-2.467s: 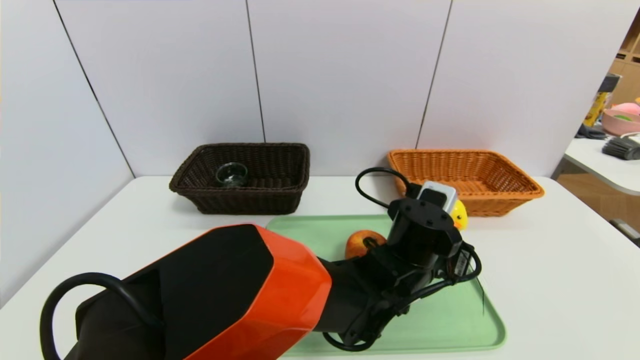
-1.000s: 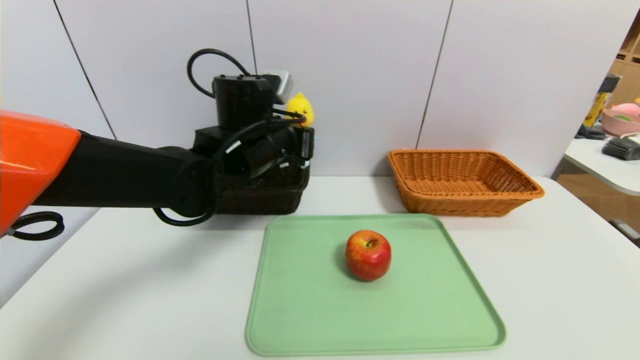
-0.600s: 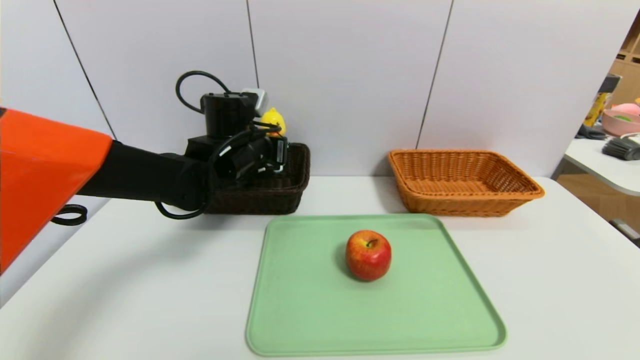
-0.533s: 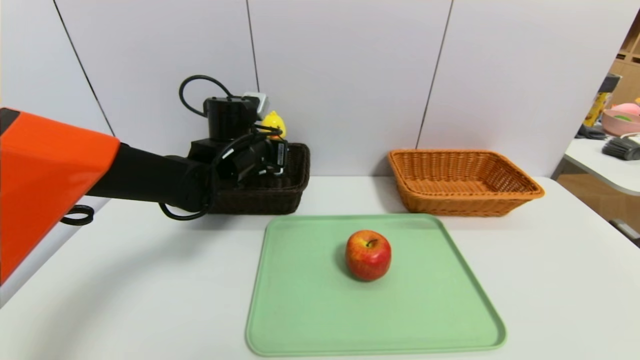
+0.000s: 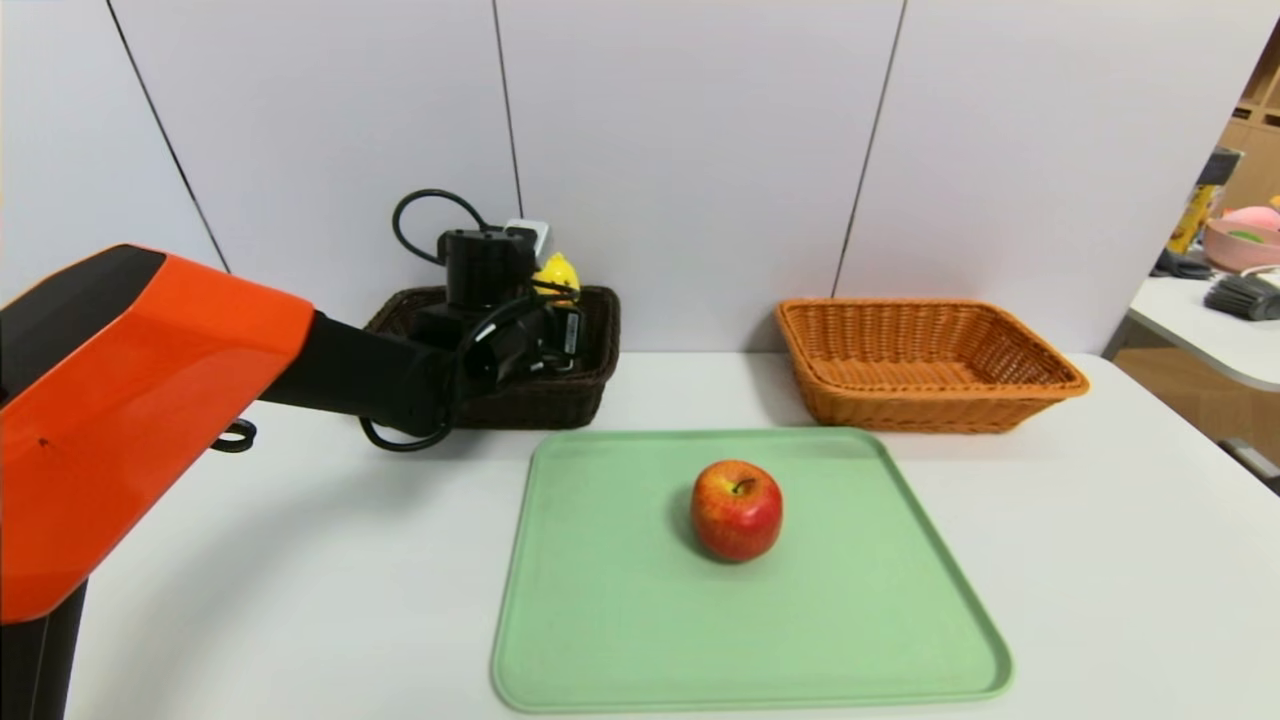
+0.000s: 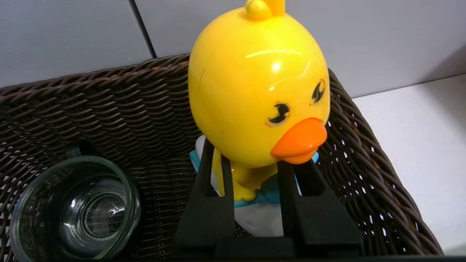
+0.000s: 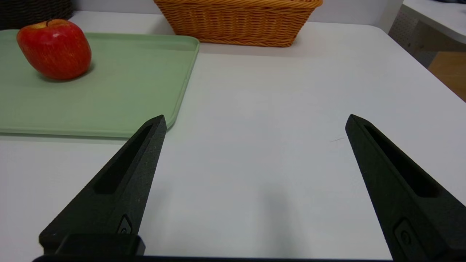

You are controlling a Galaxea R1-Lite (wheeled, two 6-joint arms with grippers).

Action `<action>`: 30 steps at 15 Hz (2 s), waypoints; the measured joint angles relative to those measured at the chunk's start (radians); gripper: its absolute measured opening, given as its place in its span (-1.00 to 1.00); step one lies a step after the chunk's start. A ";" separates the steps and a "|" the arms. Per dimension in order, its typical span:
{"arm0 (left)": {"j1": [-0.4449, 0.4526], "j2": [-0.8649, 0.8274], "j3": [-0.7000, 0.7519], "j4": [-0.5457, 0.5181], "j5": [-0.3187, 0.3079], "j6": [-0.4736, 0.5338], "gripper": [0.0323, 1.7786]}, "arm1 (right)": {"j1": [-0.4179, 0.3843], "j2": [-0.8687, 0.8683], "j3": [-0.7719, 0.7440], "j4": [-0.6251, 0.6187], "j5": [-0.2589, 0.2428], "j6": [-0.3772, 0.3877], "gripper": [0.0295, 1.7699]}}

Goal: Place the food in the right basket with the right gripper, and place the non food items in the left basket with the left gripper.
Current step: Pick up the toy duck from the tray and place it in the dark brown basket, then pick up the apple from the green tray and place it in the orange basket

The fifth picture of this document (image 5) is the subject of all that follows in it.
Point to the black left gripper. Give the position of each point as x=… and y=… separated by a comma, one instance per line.
x=572, y=336

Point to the yellow duck scooter toy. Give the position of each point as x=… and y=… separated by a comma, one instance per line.
x=556, y=270

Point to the red apple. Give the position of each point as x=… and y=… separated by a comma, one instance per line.
x=737, y=515

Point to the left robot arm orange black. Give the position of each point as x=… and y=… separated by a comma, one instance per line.
x=130, y=420

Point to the dark brown wicker basket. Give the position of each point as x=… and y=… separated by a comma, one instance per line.
x=540, y=405

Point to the orange wicker basket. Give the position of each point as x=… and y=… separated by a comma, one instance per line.
x=930, y=405

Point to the light green plastic tray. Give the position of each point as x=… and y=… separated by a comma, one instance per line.
x=740, y=630

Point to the black flat item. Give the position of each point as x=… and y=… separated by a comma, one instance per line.
x=1180, y=267

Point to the yellow black bottle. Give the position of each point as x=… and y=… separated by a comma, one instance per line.
x=1190, y=220

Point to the white side table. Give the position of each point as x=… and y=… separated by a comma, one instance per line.
x=1200, y=340

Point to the pink bowl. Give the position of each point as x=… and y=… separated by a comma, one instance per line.
x=1235, y=250

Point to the black brush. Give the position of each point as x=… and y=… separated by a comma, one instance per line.
x=1240, y=298

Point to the pink plush toy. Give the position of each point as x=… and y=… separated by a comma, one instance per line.
x=1255, y=217

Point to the wooden shelf unit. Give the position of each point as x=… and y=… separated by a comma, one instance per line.
x=1255, y=160

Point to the dark grey floor object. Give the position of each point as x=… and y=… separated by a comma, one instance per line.
x=1255, y=465

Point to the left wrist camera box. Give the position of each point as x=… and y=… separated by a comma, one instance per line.
x=485, y=265

